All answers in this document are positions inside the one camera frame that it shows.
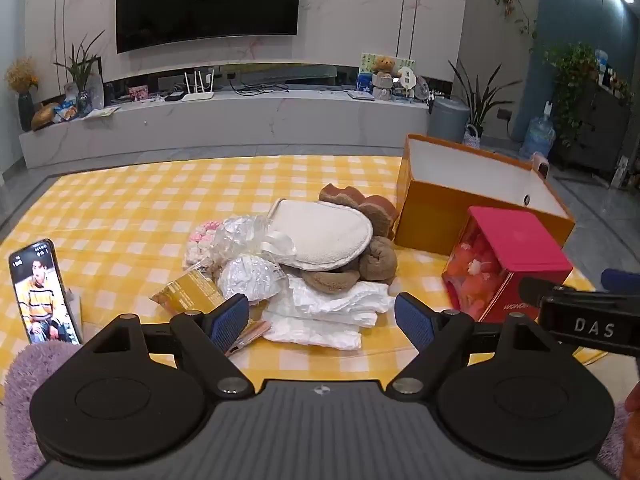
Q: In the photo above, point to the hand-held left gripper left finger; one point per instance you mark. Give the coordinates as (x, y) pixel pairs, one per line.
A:
(232, 317)

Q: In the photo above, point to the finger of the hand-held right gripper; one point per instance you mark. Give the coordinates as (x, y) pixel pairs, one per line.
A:
(545, 290)
(622, 280)

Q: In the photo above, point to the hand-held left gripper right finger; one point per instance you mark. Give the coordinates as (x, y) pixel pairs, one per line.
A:
(415, 322)

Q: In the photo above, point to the brown fluffy plush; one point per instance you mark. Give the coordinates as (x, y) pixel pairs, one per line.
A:
(380, 260)

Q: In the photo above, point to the pink white fluffy knit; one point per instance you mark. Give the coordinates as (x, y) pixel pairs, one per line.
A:
(202, 237)

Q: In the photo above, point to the orange cardboard box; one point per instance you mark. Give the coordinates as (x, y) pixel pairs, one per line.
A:
(435, 210)

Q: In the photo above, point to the white soft cloth mitt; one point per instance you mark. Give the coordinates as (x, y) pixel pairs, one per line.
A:
(320, 230)

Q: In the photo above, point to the person's right forearm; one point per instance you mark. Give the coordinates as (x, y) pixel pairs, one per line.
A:
(633, 410)

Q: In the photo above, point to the pink slim packet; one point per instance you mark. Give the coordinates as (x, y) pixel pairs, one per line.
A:
(250, 335)

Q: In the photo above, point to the silver white padded bag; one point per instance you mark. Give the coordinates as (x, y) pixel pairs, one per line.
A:
(250, 277)

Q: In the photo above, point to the yellow snack packet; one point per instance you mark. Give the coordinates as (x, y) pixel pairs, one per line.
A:
(185, 292)

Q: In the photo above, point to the red gift box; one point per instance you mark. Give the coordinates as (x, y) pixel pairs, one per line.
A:
(520, 240)

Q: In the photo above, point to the clear crinkled plastic bag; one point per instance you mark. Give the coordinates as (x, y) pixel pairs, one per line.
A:
(240, 235)

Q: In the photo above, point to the white plastic bag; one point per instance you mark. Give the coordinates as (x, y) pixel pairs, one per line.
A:
(320, 310)

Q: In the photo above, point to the brown toast plush pillow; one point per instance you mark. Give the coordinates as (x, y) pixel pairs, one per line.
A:
(375, 210)

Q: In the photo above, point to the pink space heater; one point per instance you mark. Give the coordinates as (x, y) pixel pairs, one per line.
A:
(541, 165)

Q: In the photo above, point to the dark cabinet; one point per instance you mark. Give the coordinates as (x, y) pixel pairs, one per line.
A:
(600, 130)

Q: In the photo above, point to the blue water bottle with pump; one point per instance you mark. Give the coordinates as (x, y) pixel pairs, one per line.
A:
(537, 135)

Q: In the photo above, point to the leafy plant in woven basket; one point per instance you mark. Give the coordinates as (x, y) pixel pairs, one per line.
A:
(474, 135)

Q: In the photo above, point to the smartphone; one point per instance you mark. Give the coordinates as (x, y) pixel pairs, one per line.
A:
(42, 295)

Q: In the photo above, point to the marble television console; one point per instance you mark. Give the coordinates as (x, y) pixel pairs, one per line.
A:
(250, 125)

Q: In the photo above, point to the grey trash bin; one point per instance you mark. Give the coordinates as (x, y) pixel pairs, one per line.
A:
(447, 120)

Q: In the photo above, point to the bushy green vine plant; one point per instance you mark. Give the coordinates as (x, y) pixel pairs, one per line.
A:
(570, 85)

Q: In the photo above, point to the purple fuzzy rug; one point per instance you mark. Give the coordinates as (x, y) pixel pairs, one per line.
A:
(25, 385)

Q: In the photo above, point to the white router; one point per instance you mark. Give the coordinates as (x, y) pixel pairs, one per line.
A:
(197, 94)

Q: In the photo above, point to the small black box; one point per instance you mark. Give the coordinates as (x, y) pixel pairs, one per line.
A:
(175, 96)

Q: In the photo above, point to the flat white book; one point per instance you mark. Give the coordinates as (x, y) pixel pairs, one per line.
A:
(360, 95)

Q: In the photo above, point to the small clear desk fan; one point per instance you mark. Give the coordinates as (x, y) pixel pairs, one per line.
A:
(423, 87)

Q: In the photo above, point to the white round hand fan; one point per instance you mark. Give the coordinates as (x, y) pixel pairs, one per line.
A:
(407, 79)

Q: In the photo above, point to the stack of papers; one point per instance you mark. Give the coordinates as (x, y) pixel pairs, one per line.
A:
(100, 112)

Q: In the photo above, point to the blue printed box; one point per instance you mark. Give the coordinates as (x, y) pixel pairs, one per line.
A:
(364, 82)

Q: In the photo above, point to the teddy bear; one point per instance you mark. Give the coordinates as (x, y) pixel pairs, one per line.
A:
(385, 77)

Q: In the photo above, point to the blue snack bags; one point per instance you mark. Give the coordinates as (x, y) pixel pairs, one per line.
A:
(67, 110)

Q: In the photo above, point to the green printed card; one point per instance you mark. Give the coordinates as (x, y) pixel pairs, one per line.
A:
(369, 60)

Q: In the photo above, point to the bread loaf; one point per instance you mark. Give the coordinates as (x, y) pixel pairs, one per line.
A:
(45, 115)

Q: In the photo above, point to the green plant in glass vase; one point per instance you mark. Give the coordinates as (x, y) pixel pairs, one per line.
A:
(82, 75)

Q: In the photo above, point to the black television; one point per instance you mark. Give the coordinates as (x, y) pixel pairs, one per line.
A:
(210, 0)

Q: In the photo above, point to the yellow flowers in dark vase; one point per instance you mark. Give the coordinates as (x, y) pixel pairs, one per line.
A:
(22, 75)

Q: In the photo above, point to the wall socket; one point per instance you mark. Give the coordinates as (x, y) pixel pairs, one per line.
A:
(505, 113)

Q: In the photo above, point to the pink photo frame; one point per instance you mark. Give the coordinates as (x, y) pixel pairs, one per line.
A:
(137, 93)

